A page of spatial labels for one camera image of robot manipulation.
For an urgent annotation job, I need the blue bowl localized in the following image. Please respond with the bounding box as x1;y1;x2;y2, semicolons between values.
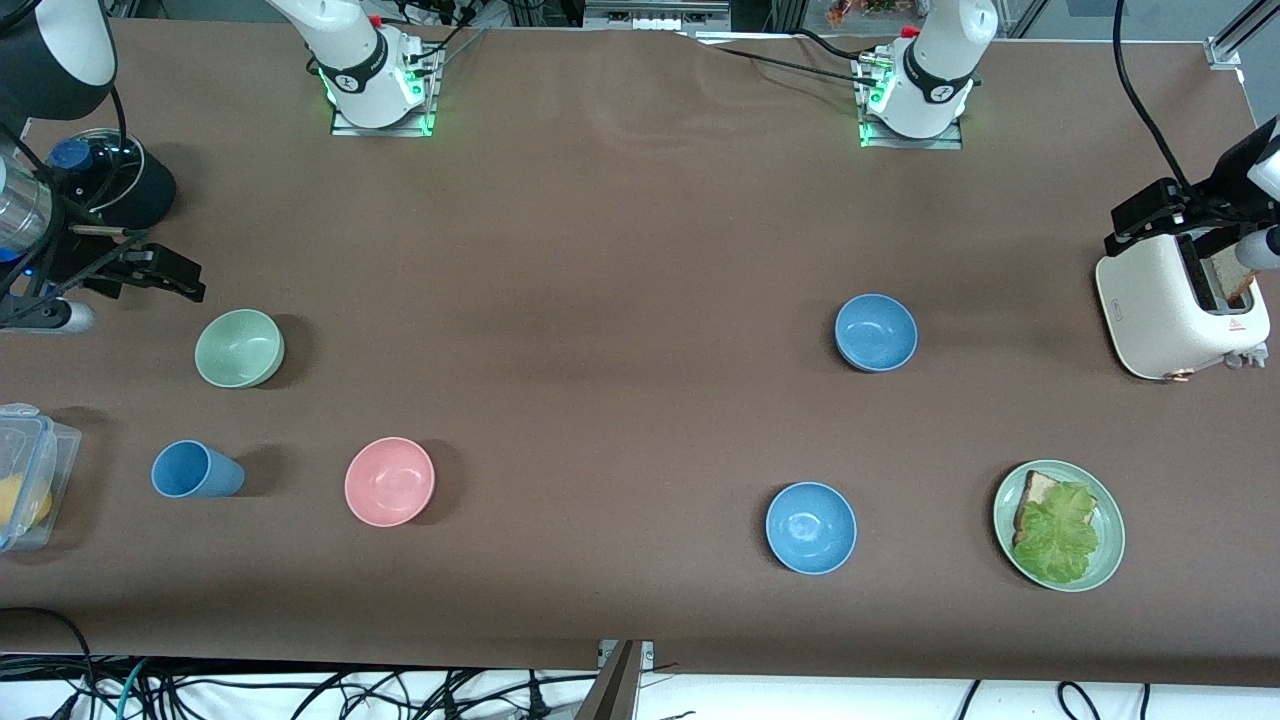
835;293;919;373
765;482;858;576

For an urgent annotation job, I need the pink bowl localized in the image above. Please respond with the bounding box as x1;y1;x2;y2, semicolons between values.
344;437;437;528

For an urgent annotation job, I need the aluminium frame profile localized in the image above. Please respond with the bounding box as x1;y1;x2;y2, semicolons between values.
1205;0;1280;69

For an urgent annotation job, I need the yellow lemon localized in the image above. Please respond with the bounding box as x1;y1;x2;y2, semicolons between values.
0;473;53;531

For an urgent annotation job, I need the toast slice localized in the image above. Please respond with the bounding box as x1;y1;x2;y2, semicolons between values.
1013;470;1099;546

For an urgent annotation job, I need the brown bread slice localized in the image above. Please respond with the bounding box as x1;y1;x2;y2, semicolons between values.
1205;245;1259;306

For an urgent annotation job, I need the teal cable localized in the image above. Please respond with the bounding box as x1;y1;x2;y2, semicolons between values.
115;658;151;720

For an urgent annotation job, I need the white power strip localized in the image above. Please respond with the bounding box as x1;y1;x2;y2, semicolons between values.
585;0;731;31

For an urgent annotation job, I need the glass lid with blue knob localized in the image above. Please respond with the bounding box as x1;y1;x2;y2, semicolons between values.
48;128;147;214

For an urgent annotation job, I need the green bowl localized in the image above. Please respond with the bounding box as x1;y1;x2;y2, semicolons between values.
195;308;286;389

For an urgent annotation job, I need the green lettuce leaf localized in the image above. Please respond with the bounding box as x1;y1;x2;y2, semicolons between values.
1012;482;1101;586

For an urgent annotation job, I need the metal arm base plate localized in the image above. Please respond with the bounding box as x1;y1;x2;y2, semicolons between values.
330;50;437;138
858;55;966;151

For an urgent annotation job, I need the cream white toaster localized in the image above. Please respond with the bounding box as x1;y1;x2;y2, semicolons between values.
1095;225;1273;382

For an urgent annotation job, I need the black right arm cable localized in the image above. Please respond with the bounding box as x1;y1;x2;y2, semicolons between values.
0;88;133;301

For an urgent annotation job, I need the brown wooden post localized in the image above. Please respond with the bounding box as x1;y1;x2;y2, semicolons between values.
575;640;646;720

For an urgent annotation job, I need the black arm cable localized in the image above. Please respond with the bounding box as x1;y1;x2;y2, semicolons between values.
1112;0;1196;196
0;88;133;301

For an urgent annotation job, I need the brown table cover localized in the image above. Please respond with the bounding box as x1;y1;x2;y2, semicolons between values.
0;18;1280;687

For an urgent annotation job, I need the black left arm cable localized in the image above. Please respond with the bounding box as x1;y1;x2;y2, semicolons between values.
1112;0;1196;196

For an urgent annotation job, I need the blue cup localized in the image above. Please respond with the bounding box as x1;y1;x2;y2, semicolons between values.
151;440;246;499

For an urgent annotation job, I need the clear plastic container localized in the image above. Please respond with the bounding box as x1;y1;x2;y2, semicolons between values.
0;403;83;553

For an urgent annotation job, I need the green plate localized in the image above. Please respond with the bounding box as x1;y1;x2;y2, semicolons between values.
993;459;1127;593

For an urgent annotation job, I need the dark blue pot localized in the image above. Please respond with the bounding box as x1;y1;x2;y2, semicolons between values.
40;128;177;234

